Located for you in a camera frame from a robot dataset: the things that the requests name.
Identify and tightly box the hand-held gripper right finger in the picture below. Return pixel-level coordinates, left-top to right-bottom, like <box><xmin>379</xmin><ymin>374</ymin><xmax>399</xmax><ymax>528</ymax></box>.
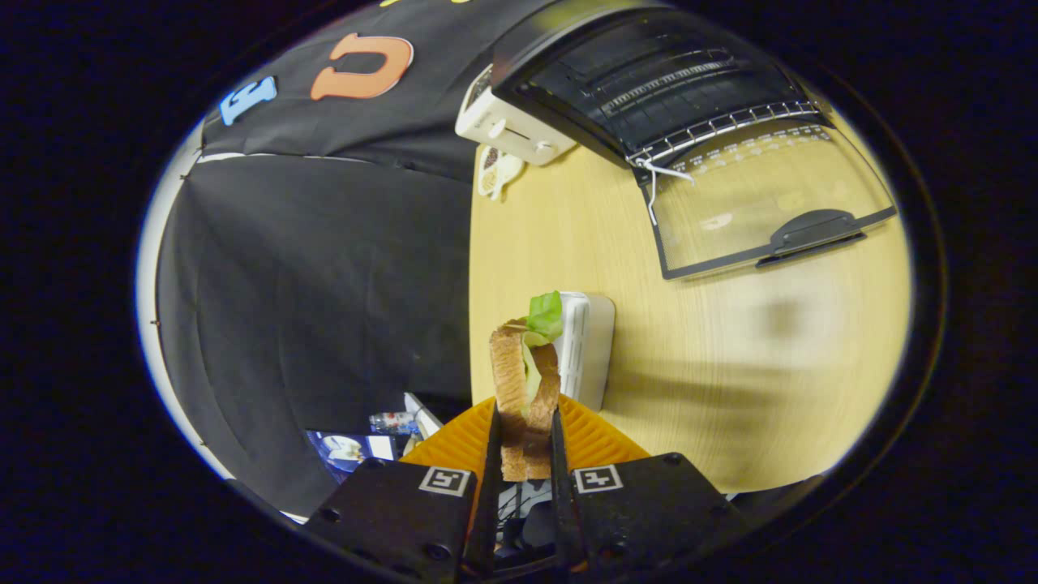
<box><xmin>550</xmin><ymin>395</ymin><xmax>743</xmax><ymax>578</ymax></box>

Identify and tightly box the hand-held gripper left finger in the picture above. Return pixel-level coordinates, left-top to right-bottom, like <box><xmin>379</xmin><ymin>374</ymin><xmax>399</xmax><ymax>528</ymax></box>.
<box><xmin>304</xmin><ymin>396</ymin><xmax>504</xmax><ymax>581</ymax></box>

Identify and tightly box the toast sandwich with lettuce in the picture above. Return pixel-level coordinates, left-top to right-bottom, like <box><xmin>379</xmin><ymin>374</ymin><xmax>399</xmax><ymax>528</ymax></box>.
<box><xmin>489</xmin><ymin>292</ymin><xmax>564</xmax><ymax>482</ymax></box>

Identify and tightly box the black toaster oven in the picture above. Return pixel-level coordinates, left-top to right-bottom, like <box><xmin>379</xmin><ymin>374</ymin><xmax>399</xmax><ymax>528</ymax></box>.
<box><xmin>491</xmin><ymin>6</ymin><xmax>899</xmax><ymax>281</ymax></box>

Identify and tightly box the white slot toaster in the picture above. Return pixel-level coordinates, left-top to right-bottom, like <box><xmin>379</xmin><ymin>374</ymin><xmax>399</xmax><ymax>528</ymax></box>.
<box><xmin>454</xmin><ymin>63</ymin><xmax>578</xmax><ymax>167</ymax></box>

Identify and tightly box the white flat box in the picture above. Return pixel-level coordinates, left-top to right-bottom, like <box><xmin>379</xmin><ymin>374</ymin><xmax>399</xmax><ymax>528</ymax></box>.
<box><xmin>403</xmin><ymin>393</ymin><xmax>444</xmax><ymax>439</ymax></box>

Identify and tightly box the small water bottle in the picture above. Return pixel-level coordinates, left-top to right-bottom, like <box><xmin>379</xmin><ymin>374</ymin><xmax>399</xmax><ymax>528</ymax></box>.
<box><xmin>369</xmin><ymin>411</ymin><xmax>422</xmax><ymax>435</ymax></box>

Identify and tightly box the blue printed box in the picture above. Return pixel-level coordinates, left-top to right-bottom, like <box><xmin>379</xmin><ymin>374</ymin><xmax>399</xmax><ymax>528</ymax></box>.
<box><xmin>307</xmin><ymin>430</ymin><xmax>402</xmax><ymax>483</ymax></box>

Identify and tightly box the black backdrop cloth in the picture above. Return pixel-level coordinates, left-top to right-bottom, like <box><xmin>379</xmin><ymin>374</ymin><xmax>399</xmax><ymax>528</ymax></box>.
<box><xmin>154</xmin><ymin>0</ymin><xmax>560</xmax><ymax>516</ymax></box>

